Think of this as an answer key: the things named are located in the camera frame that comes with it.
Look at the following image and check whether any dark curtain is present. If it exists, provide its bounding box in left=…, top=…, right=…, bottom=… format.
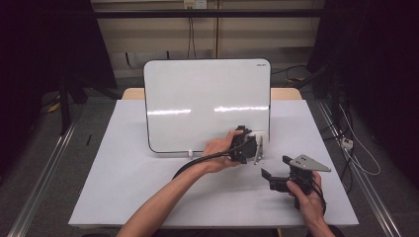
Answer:
left=305, top=0, right=419, bottom=191
left=0, top=0, right=118, bottom=179

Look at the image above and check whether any black wall cable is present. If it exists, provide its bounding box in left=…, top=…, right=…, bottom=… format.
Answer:
left=187, top=17, right=196, bottom=59

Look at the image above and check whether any white cable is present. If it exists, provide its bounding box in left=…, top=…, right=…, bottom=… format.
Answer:
left=338, top=104, right=382, bottom=177

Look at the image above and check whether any yellow wall pipe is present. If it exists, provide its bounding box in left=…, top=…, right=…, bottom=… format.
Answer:
left=214, top=0, right=220, bottom=59

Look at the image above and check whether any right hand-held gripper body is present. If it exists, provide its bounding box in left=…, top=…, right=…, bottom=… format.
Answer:
left=270, top=153, right=332, bottom=196

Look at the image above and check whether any person's left hand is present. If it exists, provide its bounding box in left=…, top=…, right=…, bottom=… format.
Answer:
left=202, top=129, right=245, bottom=175

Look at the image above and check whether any wooden table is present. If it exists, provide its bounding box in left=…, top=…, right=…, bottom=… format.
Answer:
left=122, top=87, right=302, bottom=101

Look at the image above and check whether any white table cover sheet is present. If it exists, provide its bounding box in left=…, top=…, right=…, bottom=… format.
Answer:
left=68, top=99, right=360, bottom=229

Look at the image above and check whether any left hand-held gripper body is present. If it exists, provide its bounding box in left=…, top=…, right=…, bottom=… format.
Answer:
left=230, top=130, right=265, bottom=166

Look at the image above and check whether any metal floor rail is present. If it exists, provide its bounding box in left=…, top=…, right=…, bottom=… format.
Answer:
left=316, top=101, right=402, bottom=237
left=7, top=122, right=77, bottom=237

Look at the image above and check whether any white whiteboard with black rim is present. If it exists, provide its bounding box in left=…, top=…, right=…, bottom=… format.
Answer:
left=143, top=58, right=272, bottom=154

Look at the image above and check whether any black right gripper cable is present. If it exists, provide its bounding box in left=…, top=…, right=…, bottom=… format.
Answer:
left=310, top=182, right=328, bottom=216

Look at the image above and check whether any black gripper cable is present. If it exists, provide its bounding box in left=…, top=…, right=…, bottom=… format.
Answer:
left=172, top=139, right=251, bottom=181
left=310, top=182, right=328, bottom=216

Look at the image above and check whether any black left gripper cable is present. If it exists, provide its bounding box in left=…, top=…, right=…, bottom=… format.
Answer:
left=172, top=139, right=251, bottom=181

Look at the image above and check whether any white wall socket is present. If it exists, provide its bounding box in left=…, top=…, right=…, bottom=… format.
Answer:
left=183, top=0, right=208, bottom=10

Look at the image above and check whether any black metal stand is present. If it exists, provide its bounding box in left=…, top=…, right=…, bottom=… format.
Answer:
left=57, top=74, right=89, bottom=136

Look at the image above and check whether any person's right hand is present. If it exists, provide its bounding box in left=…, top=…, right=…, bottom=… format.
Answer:
left=286, top=171, right=328, bottom=231

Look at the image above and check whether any black horizontal bar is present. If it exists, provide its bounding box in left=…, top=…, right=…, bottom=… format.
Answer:
left=93, top=8, right=325, bottom=19

